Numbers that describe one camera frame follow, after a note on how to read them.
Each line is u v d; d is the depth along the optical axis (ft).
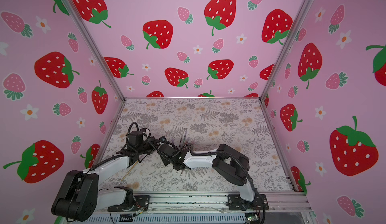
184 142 3.14
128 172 2.75
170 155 2.14
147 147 2.51
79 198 1.36
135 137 2.25
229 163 1.71
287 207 2.39
